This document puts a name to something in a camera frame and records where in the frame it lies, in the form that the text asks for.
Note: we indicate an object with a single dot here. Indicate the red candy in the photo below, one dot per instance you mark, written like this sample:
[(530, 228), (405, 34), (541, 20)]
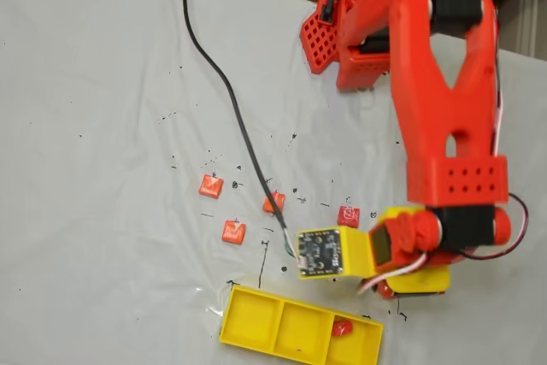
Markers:
[(348, 216), (342, 327)]

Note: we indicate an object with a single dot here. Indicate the orange candy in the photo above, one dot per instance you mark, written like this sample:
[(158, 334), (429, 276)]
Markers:
[(234, 231), (210, 186), (269, 204)]

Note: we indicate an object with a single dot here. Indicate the yellow three-compartment box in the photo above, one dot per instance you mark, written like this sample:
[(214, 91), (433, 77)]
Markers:
[(295, 331)]

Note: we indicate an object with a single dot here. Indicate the white plastic table cover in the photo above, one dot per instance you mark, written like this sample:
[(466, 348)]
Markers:
[(85, 125)]

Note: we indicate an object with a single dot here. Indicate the camera board on yellow mount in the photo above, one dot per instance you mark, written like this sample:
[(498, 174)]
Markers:
[(325, 254)]

